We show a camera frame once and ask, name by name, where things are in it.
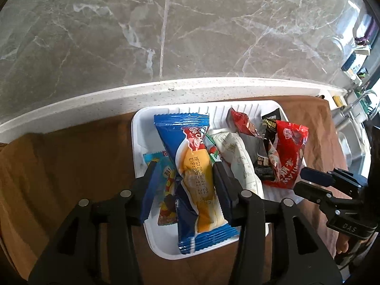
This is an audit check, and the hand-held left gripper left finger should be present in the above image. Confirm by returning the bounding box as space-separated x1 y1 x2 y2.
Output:
28 160 158 285

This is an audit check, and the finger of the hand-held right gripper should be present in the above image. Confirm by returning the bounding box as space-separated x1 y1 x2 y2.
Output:
300 166 367 188
292 181 362 215

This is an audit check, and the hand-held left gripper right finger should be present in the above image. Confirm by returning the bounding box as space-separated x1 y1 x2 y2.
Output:
212 160 342 285

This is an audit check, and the colourful candy packet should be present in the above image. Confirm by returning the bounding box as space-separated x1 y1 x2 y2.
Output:
143 151 179 226

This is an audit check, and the red and white patterned packet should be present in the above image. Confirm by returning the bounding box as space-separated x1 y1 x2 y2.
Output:
263 119 309 189

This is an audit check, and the cream long snack packet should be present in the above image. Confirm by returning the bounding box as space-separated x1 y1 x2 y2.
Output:
212 129 265 199

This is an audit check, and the blue cake packet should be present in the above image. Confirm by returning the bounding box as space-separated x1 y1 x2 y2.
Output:
153 113 242 255

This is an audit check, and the green and red snack packet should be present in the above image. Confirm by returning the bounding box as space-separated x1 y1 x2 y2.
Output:
206 135 222 164

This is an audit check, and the black and gold snack packet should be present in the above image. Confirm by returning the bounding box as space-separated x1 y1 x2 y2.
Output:
261 108 281 155

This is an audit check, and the white ribbed plastic tray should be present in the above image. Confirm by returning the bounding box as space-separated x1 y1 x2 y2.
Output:
131 100 308 259

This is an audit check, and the person's right hand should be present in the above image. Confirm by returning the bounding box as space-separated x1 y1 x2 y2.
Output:
335 233 352 256

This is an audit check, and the steel sink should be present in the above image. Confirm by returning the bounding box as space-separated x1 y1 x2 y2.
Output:
335 107 370 171

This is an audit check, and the brown cloth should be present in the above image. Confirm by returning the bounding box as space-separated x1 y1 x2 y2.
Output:
0 95 349 285

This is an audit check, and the steel faucet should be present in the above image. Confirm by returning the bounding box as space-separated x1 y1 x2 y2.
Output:
341 90 378 117

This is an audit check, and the purple hanging tool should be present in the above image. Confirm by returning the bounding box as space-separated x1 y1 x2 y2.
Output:
356 14 375 47

